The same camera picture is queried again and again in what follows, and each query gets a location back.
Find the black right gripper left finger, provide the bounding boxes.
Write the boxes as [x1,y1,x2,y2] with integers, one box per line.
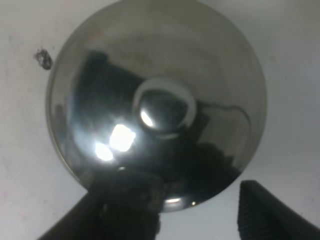
[40,174,163,240]

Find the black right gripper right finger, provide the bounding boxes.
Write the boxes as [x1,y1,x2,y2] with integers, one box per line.
[237,180,320,240]

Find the stainless steel teapot saucer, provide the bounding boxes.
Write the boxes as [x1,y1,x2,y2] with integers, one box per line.
[46,0,267,212]

